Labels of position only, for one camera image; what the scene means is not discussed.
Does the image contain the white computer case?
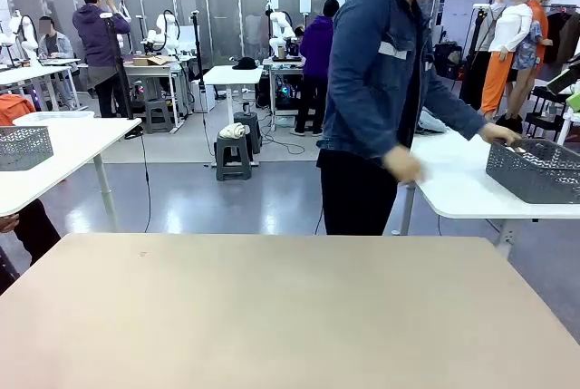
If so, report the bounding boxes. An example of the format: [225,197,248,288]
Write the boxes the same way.
[189,80,210,113]

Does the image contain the black utility cart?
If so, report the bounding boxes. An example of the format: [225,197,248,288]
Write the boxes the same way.
[520,84,575,143]

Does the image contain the clothes rack with dark clothes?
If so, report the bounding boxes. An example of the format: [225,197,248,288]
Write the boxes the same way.
[541,3,580,68]

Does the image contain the grey plastic step stool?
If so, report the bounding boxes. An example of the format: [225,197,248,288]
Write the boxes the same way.
[143,98,176,135]
[215,133,253,181]
[234,111,263,155]

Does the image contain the white workbench desk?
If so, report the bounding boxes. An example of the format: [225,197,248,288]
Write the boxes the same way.
[76,60,194,130]
[0,58,82,112]

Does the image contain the bareheaded person in purple hoodie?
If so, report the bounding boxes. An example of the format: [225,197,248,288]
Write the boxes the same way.
[294,0,341,137]

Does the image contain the beige rolled cloth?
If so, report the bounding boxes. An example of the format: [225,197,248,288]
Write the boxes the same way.
[217,122,247,140]

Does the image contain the person in denim jacket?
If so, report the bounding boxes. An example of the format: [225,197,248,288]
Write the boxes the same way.
[315,0,489,237]

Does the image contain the open cardboard box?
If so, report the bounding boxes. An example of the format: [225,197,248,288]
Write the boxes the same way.
[131,54,176,67]

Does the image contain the clear plastic bin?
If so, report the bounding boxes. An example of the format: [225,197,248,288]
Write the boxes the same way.
[12,111,95,128]

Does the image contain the person in black clothes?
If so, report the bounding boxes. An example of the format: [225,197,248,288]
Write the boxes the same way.
[0,200,63,267]

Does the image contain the person's left hand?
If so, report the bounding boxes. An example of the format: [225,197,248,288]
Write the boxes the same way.
[478,122,523,149]

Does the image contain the white standing desk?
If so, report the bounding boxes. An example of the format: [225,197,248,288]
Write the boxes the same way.
[202,65,265,168]

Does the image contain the black tripod with white head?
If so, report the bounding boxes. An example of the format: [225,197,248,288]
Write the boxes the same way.
[98,11,137,121]

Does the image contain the mannequin in white sweater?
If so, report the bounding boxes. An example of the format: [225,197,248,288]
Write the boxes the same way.
[480,0,535,121]

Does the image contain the seated person in grey jacket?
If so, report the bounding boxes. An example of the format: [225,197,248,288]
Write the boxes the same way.
[36,16,76,63]

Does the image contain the person with cap, purple hoodie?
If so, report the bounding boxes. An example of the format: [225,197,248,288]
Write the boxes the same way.
[72,0,132,119]

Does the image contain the grey perforated plastic basket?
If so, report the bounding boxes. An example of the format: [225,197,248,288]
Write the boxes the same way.
[485,138,580,205]
[0,125,54,171]

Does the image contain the person's right hand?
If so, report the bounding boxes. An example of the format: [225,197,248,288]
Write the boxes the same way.
[382,142,426,184]

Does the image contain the black camera pole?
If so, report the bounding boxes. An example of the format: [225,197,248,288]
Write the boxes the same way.
[189,10,206,91]

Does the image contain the mannequin with beige hat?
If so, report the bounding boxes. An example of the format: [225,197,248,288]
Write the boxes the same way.
[511,0,554,121]

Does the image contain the orange cloth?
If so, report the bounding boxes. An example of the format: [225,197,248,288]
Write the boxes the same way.
[0,93,37,127]

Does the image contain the person's right forearm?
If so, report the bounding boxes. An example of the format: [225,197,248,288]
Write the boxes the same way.
[334,102,400,168]

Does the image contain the black bags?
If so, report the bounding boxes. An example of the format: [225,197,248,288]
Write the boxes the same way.
[432,42,464,81]

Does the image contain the person's left forearm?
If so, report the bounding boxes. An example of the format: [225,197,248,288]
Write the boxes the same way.
[433,83,488,137]

